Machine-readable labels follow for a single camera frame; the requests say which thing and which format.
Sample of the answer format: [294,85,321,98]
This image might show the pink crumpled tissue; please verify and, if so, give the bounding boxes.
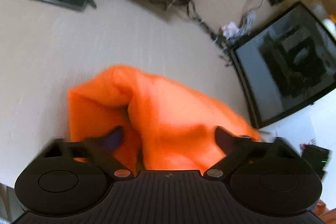
[220,22,240,40]

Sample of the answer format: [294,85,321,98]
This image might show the orange pumpkin costume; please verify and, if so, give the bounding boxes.
[68,65,261,172]

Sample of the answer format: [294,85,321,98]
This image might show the computer tower with glass panel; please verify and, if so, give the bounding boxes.
[230,2,335,128]

